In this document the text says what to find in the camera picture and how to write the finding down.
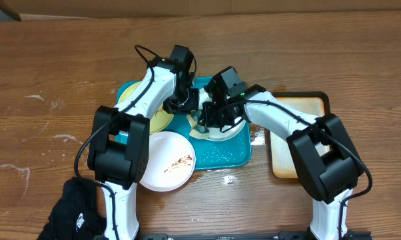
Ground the white plate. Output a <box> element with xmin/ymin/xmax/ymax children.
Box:
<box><xmin>199</xmin><ymin>87</ymin><xmax>246</xmax><ymax>141</ymax></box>
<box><xmin>140</xmin><ymin>131</ymin><xmax>196</xmax><ymax>192</ymax></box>

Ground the yellow plate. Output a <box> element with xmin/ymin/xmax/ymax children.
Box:
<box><xmin>117</xmin><ymin>81</ymin><xmax>174</xmax><ymax>134</ymax></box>

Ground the green yellow sponge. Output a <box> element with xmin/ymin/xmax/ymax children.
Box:
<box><xmin>186</xmin><ymin>111</ymin><xmax>210</xmax><ymax>139</ymax></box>

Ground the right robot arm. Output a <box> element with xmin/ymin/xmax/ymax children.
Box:
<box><xmin>197</xmin><ymin>67</ymin><xmax>372</xmax><ymax>239</ymax></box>

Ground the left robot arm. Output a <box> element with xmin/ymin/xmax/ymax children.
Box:
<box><xmin>87</xmin><ymin>45</ymin><xmax>199</xmax><ymax>239</ymax></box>

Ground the teal plastic tray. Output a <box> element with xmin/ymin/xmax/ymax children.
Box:
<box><xmin>115</xmin><ymin>75</ymin><xmax>252</xmax><ymax>171</ymax></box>

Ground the black tray with soapy water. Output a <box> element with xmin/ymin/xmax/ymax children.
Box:
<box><xmin>270</xmin><ymin>91</ymin><xmax>330</xmax><ymax>179</ymax></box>

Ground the black knit cloth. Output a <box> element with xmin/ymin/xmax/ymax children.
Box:
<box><xmin>38</xmin><ymin>177</ymin><xmax>107</xmax><ymax>240</ymax></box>

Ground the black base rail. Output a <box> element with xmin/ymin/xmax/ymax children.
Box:
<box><xmin>137</xmin><ymin>230</ymin><xmax>373</xmax><ymax>240</ymax></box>

